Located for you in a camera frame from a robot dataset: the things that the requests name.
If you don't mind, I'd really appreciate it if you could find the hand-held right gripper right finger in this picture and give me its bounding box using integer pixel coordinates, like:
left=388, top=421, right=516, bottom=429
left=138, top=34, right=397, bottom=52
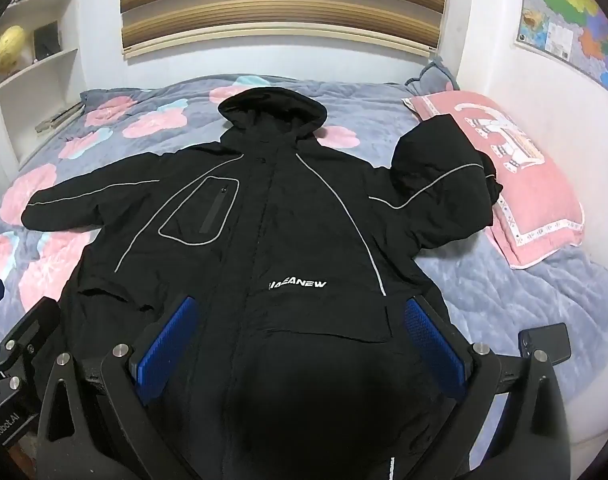
left=401, top=295, right=570, bottom=480

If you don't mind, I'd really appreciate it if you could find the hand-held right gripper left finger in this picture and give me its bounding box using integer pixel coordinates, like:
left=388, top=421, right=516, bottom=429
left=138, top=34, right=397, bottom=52
left=36, top=294, right=205, bottom=480

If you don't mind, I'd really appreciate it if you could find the black hooded jacket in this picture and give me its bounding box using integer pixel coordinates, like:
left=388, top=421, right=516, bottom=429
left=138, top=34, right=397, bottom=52
left=21, top=86, right=505, bottom=480

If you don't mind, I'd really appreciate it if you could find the black phone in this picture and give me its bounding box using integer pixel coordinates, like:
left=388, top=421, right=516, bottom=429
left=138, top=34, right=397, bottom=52
left=518, top=323, right=571, bottom=362

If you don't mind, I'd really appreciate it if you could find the grey flat object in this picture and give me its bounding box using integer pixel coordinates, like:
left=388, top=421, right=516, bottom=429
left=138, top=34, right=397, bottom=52
left=34, top=102, right=85, bottom=133

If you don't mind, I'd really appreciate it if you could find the pink printed pillow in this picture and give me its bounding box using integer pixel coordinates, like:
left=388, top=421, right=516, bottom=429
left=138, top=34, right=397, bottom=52
left=404, top=91, right=585, bottom=267

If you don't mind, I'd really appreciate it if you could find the yellow globe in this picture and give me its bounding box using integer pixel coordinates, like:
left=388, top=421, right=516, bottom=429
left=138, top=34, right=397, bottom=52
left=0, top=25, right=27, bottom=76

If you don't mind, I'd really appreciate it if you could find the grey floral blanket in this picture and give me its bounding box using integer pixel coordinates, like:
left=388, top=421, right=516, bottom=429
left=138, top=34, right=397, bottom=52
left=0, top=76, right=608, bottom=411

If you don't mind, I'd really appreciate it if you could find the black box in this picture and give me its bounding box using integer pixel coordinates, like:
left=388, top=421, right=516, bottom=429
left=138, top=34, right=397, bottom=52
left=32, top=21, right=64, bottom=58

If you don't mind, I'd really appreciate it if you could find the grey pillow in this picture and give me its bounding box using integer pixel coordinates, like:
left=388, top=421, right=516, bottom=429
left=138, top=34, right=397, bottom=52
left=405, top=60, right=460, bottom=93

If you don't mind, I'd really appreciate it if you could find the white bookshelf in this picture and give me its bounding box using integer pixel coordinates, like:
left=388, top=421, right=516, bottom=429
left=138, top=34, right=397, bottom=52
left=0, top=0, right=85, bottom=181

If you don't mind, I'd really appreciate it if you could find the striped window blind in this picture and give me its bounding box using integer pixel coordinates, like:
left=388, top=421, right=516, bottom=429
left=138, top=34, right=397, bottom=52
left=119, top=0, right=442, bottom=58

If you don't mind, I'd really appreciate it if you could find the colourful country map poster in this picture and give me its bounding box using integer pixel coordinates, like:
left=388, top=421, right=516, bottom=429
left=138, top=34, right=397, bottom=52
left=515, top=0, right=608, bottom=106

